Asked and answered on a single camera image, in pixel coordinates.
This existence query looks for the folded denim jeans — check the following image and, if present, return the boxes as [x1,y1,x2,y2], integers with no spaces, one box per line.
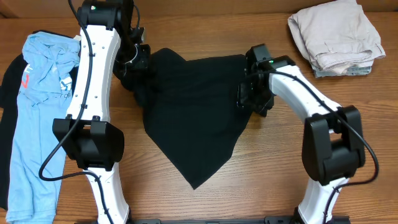
[312,66,372,78]

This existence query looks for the black t-shirt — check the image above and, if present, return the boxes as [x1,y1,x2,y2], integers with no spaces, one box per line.
[118,48,252,189]

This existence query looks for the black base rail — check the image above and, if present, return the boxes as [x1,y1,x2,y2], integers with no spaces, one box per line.
[132,214,351,224]

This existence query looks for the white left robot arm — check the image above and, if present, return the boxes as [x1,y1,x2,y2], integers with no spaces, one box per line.
[52,0,150,223]

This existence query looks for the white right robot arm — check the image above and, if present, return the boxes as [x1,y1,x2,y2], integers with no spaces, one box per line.
[237,44,365,223]

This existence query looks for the folded beige trousers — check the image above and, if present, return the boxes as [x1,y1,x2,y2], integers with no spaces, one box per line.
[287,1,386,74]

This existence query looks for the light blue t-shirt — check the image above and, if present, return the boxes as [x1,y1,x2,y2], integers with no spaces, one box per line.
[6,32,80,223]

